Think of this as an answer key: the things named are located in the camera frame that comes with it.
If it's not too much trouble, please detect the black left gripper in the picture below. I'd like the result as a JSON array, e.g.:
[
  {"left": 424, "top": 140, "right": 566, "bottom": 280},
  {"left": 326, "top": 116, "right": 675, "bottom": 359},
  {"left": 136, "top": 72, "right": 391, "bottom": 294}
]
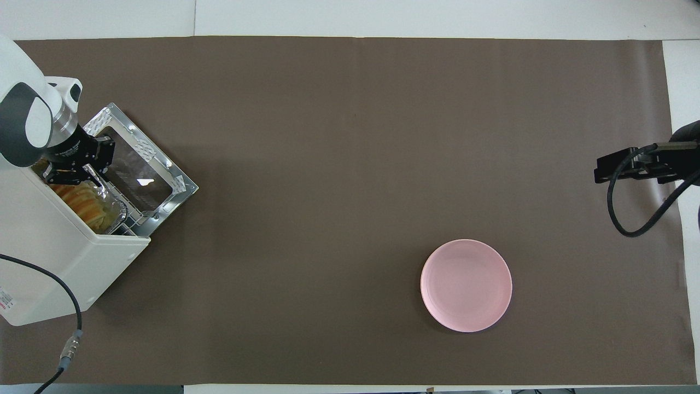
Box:
[{"left": 41, "top": 125, "right": 116, "bottom": 186}]

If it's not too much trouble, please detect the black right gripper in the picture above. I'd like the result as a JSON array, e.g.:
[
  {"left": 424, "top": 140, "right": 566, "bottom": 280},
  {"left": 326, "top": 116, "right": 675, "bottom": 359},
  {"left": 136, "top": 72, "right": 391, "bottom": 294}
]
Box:
[{"left": 594, "top": 120, "right": 700, "bottom": 184}]

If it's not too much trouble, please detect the glazed bread loaf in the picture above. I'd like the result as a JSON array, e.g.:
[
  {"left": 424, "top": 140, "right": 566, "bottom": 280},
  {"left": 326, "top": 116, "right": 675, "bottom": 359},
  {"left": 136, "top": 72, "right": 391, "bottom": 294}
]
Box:
[{"left": 49, "top": 183, "right": 120, "bottom": 230}]

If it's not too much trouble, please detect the aluminium foil tray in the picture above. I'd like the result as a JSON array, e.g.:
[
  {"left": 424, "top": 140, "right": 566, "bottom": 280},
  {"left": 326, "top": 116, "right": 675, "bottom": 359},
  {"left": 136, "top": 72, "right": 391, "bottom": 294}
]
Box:
[{"left": 33, "top": 161, "right": 130, "bottom": 235}]

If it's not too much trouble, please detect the white toaster oven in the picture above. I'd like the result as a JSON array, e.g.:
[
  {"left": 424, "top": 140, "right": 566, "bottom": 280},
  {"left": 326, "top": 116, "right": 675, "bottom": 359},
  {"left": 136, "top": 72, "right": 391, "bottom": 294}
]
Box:
[{"left": 0, "top": 159, "right": 151, "bottom": 327}]

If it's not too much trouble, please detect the pink round plate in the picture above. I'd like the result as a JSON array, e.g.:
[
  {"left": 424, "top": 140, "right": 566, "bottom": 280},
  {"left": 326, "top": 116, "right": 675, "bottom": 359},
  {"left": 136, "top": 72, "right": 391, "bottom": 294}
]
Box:
[{"left": 420, "top": 239, "right": 514, "bottom": 333}]

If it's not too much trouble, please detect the brown paper table mat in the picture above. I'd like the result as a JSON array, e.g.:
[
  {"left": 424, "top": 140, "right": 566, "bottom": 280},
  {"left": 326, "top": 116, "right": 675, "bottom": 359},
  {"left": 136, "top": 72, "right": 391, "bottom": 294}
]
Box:
[{"left": 0, "top": 36, "right": 698, "bottom": 386}]

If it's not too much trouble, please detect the glass oven door, metal frame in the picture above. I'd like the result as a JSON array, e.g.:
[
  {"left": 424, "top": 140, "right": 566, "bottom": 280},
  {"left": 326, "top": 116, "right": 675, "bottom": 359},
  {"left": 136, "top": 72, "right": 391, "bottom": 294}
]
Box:
[{"left": 82, "top": 102, "right": 200, "bottom": 222}]

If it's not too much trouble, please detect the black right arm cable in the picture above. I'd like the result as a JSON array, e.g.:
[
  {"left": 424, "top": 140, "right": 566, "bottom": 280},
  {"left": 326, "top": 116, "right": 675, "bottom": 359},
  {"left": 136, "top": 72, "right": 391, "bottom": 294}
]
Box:
[{"left": 608, "top": 143, "right": 700, "bottom": 237}]

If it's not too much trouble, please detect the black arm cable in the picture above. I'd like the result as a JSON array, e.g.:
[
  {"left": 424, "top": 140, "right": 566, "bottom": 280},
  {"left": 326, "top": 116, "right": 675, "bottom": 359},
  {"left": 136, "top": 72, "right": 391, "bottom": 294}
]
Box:
[
  {"left": 608, "top": 143, "right": 700, "bottom": 237},
  {"left": 0, "top": 253, "right": 84, "bottom": 394}
]

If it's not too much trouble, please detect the wire oven rack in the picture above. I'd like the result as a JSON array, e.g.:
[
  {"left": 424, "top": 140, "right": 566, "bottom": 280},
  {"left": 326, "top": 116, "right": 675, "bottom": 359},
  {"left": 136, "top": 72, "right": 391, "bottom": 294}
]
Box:
[{"left": 116, "top": 215, "right": 151, "bottom": 237}]

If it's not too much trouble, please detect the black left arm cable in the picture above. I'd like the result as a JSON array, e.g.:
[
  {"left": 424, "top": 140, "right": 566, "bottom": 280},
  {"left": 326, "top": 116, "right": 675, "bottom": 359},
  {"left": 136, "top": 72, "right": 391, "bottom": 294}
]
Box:
[{"left": 0, "top": 253, "right": 84, "bottom": 394}]

